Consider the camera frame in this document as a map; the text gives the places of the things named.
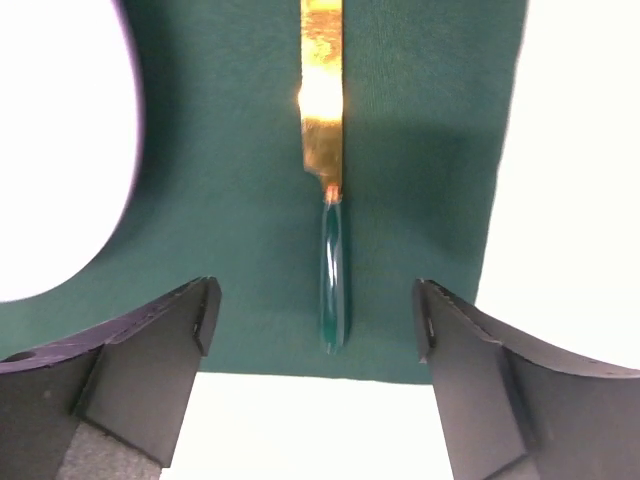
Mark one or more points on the lilac plastic plate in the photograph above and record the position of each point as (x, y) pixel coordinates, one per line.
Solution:
(72, 124)

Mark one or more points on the dark green cloth placemat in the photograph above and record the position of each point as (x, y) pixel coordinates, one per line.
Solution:
(222, 191)

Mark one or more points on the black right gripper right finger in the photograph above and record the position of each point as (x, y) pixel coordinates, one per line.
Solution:
(515, 407)

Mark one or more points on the gold knife green handle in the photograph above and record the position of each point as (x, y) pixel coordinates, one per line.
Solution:
(321, 106)

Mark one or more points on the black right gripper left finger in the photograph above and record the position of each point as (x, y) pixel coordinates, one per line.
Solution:
(108, 402)

